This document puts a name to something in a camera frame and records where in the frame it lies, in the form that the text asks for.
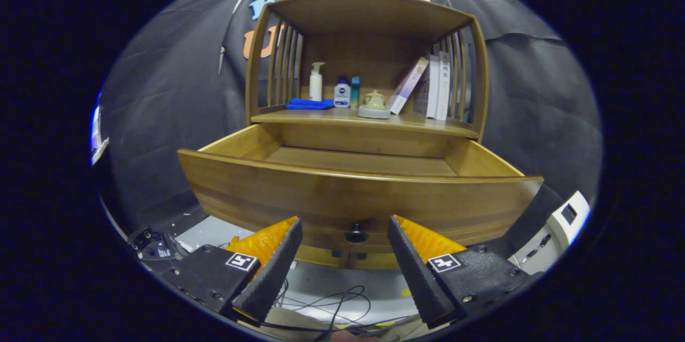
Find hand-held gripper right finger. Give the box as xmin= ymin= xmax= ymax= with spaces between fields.
xmin=387 ymin=215 xmax=530 ymax=329

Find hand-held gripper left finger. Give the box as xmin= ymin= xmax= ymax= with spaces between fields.
xmin=161 ymin=216 xmax=303 ymax=324

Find wooden drawer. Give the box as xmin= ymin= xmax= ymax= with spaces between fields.
xmin=178 ymin=123 xmax=544 ymax=254

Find wooden cabinet door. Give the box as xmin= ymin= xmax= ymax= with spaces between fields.
xmin=293 ymin=245 xmax=348 ymax=269
xmin=348 ymin=251 xmax=401 ymax=270

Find wooden countertop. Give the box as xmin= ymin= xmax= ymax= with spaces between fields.
xmin=250 ymin=107 xmax=480 ymax=139

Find wooden cabinet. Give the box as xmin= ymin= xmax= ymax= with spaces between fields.
xmin=245 ymin=0 xmax=490 ymax=270

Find black floor device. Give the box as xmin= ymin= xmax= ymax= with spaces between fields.
xmin=127 ymin=227 xmax=189 ymax=262

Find white appliance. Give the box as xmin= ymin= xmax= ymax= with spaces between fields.
xmin=508 ymin=191 xmax=590 ymax=276

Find blue folded cloth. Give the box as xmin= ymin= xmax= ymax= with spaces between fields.
xmin=286 ymin=98 xmax=334 ymax=110

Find dark patterned book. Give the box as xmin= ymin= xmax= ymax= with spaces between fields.
xmin=413 ymin=77 xmax=431 ymax=117

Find beige lidded tea cup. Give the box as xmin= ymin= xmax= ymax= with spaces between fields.
xmin=364 ymin=89 xmax=387 ymax=110

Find plain white book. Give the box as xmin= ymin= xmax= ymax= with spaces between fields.
xmin=426 ymin=55 xmax=440 ymax=119

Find white book black characters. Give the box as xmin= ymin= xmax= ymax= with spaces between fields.
xmin=436 ymin=51 xmax=451 ymax=121

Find purple white book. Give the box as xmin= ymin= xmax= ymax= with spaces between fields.
xmin=386 ymin=57 xmax=430 ymax=115

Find white lotion bottle blue cap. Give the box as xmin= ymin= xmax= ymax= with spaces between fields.
xmin=333 ymin=77 xmax=352 ymax=109

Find white pump bottle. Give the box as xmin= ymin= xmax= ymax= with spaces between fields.
xmin=309 ymin=62 xmax=326 ymax=102

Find black floor cable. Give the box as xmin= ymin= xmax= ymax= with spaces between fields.
xmin=273 ymin=277 xmax=407 ymax=335

